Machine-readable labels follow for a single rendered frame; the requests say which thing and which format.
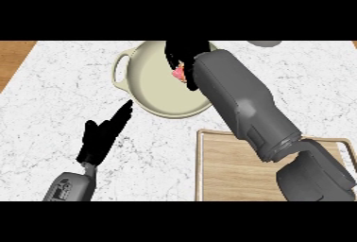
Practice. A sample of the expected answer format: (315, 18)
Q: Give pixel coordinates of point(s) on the grey round object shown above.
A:
(265, 43)

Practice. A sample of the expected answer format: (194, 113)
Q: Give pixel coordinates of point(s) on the wooden tray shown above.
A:
(237, 171)

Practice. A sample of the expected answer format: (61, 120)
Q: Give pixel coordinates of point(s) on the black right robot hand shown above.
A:
(182, 51)

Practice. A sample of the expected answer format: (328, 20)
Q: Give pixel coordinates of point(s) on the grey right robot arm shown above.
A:
(260, 126)

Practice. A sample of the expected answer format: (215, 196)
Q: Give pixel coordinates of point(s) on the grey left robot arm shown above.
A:
(71, 186)

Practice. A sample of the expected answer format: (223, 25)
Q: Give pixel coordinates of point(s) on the pink cupcake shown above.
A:
(179, 73)

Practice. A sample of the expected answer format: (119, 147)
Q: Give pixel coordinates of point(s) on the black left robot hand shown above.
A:
(104, 135)

